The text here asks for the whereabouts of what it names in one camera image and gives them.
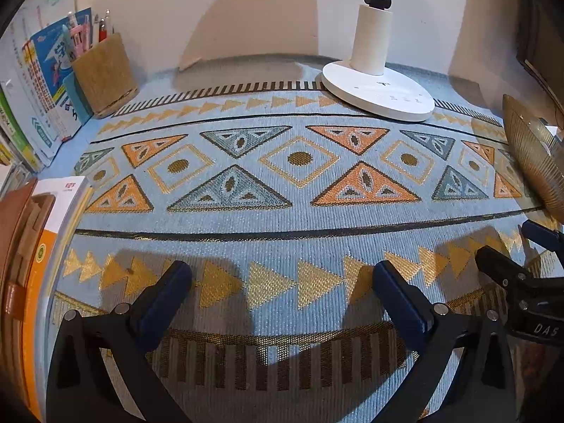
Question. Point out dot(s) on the brown cork pen holder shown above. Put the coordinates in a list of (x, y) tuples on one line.
[(105, 79)]

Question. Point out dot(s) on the black wall television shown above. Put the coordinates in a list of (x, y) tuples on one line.
[(546, 53)]

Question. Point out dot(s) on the amber ribbed glass bowl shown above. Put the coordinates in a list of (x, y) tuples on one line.
[(533, 158)]

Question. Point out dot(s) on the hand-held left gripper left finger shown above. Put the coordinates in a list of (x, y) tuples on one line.
[(163, 299)]

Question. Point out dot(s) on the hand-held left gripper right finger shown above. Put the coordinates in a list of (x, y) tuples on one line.
[(401, 304)]

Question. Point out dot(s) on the brown leather notebook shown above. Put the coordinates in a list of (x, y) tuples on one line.
[(17, 251)]

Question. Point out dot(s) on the patterned blue table mat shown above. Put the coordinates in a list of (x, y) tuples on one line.
[(282, 211)]

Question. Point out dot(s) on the white desk lamp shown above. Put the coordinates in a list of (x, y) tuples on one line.
[(374, 92)]

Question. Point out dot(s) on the row of books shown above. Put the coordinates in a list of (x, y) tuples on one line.
[(39, 97)]

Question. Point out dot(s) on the bunch of pens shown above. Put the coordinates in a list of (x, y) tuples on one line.
[(99, 31)]

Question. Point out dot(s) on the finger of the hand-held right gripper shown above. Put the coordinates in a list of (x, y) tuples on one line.
[(544, 235), (506, 266)]

